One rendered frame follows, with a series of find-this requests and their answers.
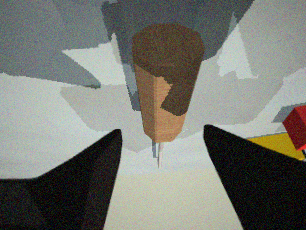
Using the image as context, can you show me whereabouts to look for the dark red block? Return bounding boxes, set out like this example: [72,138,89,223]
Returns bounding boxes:
[282,105,306,151]

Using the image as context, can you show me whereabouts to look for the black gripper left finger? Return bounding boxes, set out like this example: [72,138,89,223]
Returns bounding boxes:
[0,129,122,230]

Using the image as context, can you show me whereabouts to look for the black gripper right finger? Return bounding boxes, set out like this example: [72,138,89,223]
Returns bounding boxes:
[203,124,306,230]

